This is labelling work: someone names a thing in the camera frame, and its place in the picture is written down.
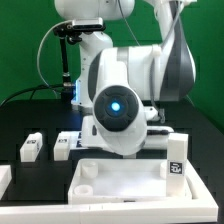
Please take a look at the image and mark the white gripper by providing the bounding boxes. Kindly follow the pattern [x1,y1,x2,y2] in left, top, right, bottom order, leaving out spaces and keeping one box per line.
[143,126,174,150]

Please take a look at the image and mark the grey camera cable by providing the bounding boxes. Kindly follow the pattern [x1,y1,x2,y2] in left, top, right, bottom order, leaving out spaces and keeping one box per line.
[36,19,73,90]

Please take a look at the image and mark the white desk top tray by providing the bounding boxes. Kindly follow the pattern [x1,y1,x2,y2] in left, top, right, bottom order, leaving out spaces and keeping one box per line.
[67,158,198,205]

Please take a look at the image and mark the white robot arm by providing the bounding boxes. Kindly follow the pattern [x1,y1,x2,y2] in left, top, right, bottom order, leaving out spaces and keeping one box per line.
[54,0,196,156]

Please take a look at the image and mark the camera on black stand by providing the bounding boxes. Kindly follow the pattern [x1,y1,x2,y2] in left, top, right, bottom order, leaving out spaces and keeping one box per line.
[53,17,105,100]

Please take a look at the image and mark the tag marker sheet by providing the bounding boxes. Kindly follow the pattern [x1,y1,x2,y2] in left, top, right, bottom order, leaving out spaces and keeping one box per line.
[58,131,82,150]

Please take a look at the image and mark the white block left edge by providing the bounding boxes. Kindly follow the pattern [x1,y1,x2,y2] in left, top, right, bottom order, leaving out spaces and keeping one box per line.
[0,165,12,200]

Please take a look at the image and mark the black cables on table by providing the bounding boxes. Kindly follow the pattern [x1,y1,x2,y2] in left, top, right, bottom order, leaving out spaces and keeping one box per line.
[0,83,64,108]

